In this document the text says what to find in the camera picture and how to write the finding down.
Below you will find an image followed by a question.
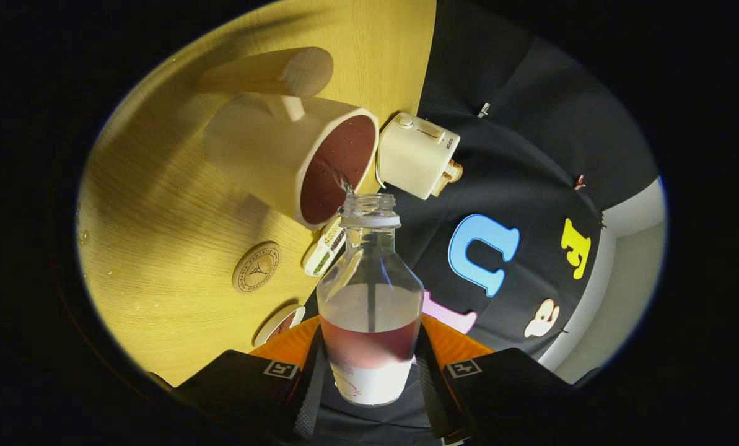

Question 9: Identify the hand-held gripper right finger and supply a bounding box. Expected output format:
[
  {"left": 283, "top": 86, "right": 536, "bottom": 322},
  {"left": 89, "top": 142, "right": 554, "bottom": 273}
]
[{"left": 414, "top": 313, "right": 599, "bottom": 444}]

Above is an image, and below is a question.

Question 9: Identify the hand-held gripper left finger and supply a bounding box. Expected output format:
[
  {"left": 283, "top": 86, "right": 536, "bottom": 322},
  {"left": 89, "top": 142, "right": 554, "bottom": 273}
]
[{"left": 149, "top": 315, "right": 328, "bottom": 444}]

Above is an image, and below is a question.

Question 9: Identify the clear juice bottle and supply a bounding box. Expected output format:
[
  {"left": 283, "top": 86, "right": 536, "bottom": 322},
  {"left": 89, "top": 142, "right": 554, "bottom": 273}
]
[{"left": 317, "top": 193, "right": 426, "bottom": 407}]

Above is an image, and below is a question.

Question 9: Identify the round cork coaster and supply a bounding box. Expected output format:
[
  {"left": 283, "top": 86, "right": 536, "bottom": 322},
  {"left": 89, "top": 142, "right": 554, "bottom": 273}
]
[{"left": 232, "top": 242, "right": 281, "bottom": 294}]

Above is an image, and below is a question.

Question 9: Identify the beige cup with wooden handle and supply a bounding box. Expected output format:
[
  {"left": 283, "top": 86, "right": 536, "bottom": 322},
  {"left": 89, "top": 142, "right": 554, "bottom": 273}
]
[{"left": 199, "top": 47, "right": 380, "bottom": 231}]

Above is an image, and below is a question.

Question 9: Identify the brown meat patty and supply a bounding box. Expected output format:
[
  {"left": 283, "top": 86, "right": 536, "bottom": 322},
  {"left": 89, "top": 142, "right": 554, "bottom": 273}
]
[{"left": 271, "top": 312, "right": 300, "bottom": 340}]

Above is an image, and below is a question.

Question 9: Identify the white plate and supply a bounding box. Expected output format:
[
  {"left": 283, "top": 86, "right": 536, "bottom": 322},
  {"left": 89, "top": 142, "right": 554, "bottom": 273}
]
[{"left": 253, "top": 304, "right": 307, "bottom": 348}]

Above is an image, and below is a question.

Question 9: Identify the small white patterned object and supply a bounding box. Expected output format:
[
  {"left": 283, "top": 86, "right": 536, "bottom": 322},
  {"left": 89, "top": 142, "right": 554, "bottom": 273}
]
[{"left": 302, "top": 216, "right": 347, "bottom": 278}]

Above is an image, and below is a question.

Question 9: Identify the wooden table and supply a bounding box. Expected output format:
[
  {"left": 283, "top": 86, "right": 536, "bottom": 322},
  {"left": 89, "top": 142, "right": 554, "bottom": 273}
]
[{"left": 75, "top": 0, "right": 438, "bottom": 388}]

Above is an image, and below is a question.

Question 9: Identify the cream toaster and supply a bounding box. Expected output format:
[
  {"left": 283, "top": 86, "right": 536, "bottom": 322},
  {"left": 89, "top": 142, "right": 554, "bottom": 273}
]
[{"left": 377, "top": 111, "right": 461, "bottom": 200}]

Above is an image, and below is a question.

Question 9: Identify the black backdrop cloth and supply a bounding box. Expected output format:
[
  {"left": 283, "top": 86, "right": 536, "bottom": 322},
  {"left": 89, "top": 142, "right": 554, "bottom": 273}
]
[{"left": 301, "top": 0, "right": 664, "bottom": 446}]

